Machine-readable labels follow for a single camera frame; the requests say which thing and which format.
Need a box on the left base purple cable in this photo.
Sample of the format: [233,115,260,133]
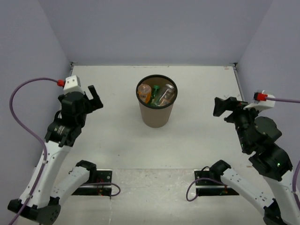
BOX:
[82,182,121,197]

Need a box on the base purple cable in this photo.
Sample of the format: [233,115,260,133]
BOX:
[82,182,121,197]
[185,177,225,202]

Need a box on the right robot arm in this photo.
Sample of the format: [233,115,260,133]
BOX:
[209,97,300,225]

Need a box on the clear plastic bottle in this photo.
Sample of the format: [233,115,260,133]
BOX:
[153,84,175,106]

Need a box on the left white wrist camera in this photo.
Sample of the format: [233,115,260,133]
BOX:
[63,75,84,94]

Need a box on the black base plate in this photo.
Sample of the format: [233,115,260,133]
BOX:
[194,169,239,196]
[72,169,113,197]

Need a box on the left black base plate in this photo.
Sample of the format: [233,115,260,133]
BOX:
[72,169,113,197]

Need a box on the orange bottle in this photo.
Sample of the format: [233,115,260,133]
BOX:
[138,83,152,104]

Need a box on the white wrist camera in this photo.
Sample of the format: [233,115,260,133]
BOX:
[243,90,275,112]
[63,75,84,94]

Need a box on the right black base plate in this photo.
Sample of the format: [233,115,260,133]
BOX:
[194,169,239,196]

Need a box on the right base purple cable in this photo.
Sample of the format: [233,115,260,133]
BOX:
[185,177,225,202]

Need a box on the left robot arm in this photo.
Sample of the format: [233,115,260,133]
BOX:
[7,85,103,225]

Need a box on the brown cardboard bin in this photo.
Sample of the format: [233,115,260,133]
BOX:
[135,75,178,128]

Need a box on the green bottle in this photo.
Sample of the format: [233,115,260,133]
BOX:
[150,85,160,106]

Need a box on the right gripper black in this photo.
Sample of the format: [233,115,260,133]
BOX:
[212,95,262,149]

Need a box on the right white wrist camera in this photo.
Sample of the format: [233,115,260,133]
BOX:
[243,90,275,112]

